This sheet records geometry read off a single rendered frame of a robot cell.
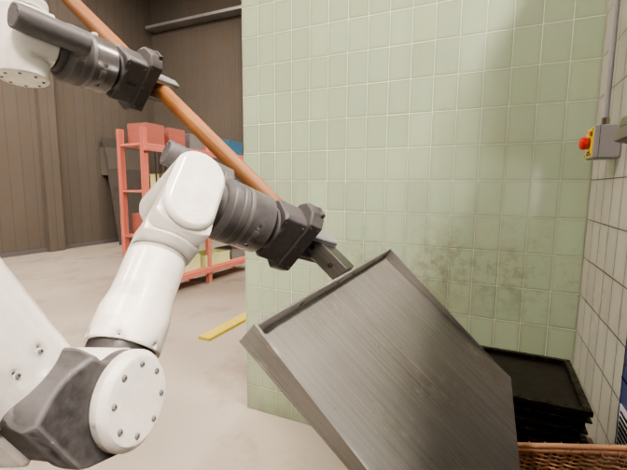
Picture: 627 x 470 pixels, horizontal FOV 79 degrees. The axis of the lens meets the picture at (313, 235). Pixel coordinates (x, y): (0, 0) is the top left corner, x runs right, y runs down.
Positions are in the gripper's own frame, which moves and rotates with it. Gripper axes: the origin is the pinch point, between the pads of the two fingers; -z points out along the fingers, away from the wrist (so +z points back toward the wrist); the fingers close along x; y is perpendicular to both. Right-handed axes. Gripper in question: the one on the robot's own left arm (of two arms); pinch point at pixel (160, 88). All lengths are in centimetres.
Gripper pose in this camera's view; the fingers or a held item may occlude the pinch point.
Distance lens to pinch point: 85.7
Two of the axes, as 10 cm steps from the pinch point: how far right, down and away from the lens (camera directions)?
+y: 6.2, 6.9, -3.7
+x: -5.9, 7.2, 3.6
